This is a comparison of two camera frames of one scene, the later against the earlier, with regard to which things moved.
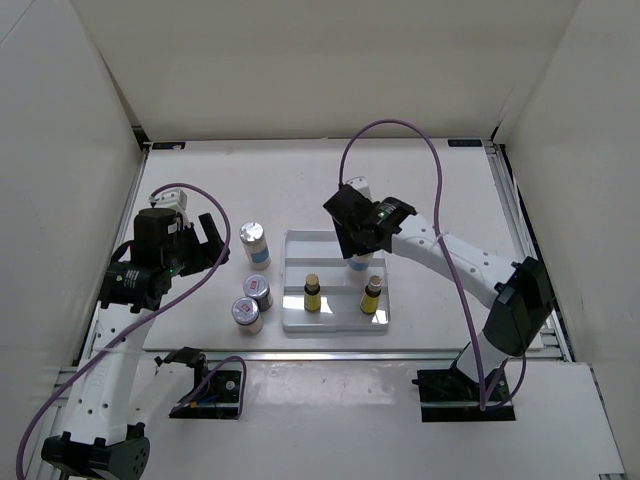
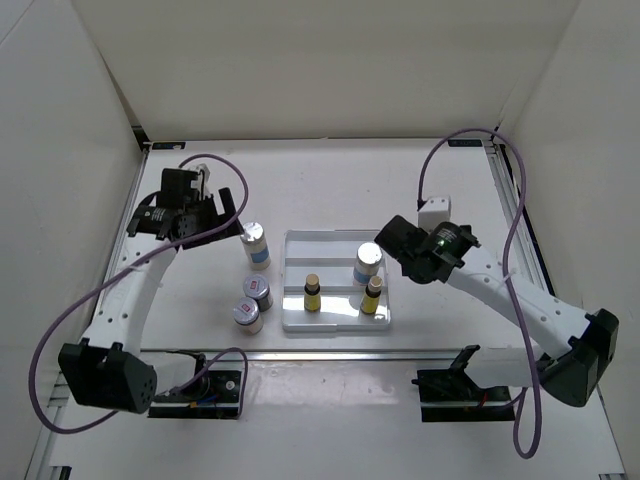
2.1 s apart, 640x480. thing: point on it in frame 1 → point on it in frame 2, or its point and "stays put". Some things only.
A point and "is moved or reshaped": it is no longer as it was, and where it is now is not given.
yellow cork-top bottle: [312, 293] stays put
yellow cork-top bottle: [370, 300] stays put
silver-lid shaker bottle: [252, 236] stays put
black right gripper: [347, 245] → [466, 228]
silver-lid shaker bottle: [360, 262] is moved or reshaped
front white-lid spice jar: [245, 312] stays put
